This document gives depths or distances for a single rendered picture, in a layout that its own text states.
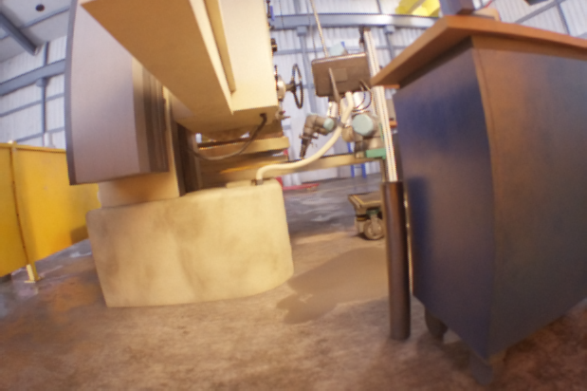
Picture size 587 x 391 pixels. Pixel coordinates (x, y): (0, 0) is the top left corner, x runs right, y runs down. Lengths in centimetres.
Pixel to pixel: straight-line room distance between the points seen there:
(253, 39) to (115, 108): 102
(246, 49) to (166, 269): 139
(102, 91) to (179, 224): 80
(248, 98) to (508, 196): 152
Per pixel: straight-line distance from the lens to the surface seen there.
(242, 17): 204
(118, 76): 136
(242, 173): 289
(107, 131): 133
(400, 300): 110
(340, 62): 177
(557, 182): 84
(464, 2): 65
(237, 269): 168
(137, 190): 183
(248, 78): 187
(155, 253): 175
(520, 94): 75
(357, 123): 216
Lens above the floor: 70
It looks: 1 degrees down
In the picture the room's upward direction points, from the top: 8 degrees counter-clockwise
